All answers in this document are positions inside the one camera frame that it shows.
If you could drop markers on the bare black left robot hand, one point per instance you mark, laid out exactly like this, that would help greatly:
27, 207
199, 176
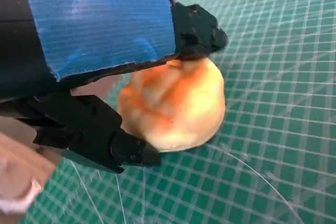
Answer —
99, 24

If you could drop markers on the round toy bread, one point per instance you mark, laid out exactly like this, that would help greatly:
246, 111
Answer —
178, 108

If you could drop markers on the green cutting mat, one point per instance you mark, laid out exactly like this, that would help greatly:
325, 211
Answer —
262, 129

